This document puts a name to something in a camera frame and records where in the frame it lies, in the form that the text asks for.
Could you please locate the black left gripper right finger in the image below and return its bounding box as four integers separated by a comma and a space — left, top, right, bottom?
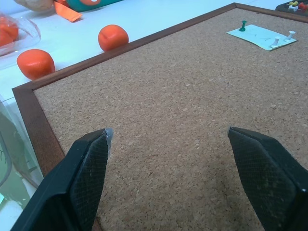
228, 126, 308, 231

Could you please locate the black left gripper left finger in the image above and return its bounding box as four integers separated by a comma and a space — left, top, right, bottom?
11, 128, 114, 231

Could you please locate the wood-framed cork board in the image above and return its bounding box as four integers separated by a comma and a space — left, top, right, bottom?
12, 2, 308, 231

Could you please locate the pale green paper note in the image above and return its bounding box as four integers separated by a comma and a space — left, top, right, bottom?
226, 24, 298, 51

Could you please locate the dark tray of push pins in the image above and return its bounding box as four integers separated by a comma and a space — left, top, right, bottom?
275, 0, 308, 14

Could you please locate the clear plastic box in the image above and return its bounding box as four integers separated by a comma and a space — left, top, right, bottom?
0, 95, 44, 231

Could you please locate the orange round fruit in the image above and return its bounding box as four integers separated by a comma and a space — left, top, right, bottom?
16, 49, 56, 80
98, 24, 129, 52

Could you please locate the clear plastic fruit container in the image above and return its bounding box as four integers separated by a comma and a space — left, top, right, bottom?
0, 11, 41, 71

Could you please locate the orange fruit in container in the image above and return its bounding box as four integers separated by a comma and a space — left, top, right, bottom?
0, 16, 19, 48

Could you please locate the orange plastic piece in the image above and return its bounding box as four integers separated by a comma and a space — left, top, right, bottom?
53, 0, 123, 23

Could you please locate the beige round object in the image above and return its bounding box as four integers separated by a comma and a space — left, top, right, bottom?
13, 0, 54, 12

